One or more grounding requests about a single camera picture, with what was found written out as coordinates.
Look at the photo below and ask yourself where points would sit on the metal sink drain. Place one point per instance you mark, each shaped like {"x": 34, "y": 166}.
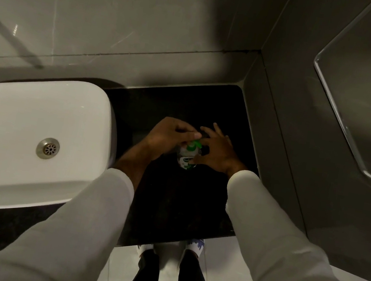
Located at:
{"x": 48, "y": 148}

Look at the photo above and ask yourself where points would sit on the person's white right shoe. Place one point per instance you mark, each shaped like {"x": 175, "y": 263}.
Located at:
{"x": 195, "y": 247}

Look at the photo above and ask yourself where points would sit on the person's black trousers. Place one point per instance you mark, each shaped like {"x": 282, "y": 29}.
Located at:
{"x": 165, "y": 280}

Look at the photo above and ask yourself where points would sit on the person's right hand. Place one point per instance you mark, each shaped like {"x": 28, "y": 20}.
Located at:
{"x": 220, "y": 155}

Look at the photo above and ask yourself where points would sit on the person's right forearm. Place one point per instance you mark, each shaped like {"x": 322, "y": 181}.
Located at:
{"x": 285, "y": 261}

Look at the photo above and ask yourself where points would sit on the person's white shoe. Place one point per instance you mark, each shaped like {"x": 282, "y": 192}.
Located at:
{"x": 147, "y": 250}
{"x": 195, "y": 247}

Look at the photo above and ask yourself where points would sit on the person's left hand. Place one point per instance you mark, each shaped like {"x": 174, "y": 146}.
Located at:
{"x": 165, "y": 135}

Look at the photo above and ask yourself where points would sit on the person's left forearm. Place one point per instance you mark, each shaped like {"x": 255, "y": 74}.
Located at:
{"x": 87, "y": 221}

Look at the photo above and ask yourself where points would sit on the person's right thumb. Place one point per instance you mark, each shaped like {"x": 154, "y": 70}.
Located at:
{"x": 199, "y": 160}

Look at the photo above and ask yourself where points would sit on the person's left fingers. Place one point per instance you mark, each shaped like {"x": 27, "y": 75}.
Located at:
{"x": 188, "y": 132}

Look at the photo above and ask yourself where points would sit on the white ceramic sink basin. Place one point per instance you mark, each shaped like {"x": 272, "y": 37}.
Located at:
{"x": 22, "y": 139}

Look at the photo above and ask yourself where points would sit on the soap bottle with green pump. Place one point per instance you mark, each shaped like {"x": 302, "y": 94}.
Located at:
{"x": 187, "y": 155}

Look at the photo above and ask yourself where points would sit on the person's white left shoe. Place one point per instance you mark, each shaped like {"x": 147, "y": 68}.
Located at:
{"x": 147, "y": 250}

